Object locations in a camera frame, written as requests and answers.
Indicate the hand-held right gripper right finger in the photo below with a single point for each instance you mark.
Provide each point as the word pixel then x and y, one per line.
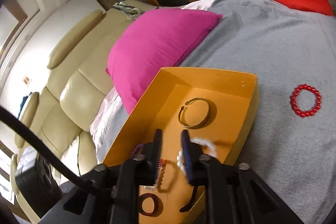
pixel 185 158

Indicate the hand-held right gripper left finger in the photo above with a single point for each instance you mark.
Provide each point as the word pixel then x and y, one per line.
pixel 157 158

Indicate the maroon thread bangle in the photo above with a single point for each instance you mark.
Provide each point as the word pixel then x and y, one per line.
pixel 155 209

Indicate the orange cardboard box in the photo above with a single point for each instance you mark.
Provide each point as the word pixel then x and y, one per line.
pixel 210 82

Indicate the cream leather sofa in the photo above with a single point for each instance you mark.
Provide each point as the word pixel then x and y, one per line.
pixel 78 87

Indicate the magenta pillow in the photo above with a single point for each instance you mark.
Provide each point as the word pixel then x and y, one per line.
pixel 157 50

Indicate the black bag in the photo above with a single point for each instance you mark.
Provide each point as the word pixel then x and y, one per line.
pixel 29 182

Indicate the blue cloth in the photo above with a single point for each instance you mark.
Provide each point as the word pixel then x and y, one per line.
pixel 26 103

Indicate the grey blanket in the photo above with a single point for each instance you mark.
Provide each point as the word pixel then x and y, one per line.
pixel 275 43

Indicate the patterned cloth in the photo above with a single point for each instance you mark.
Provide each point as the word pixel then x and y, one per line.
pixel 128 10

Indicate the small wall picture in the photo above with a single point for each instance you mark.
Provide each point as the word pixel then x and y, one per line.
pixel 26 80

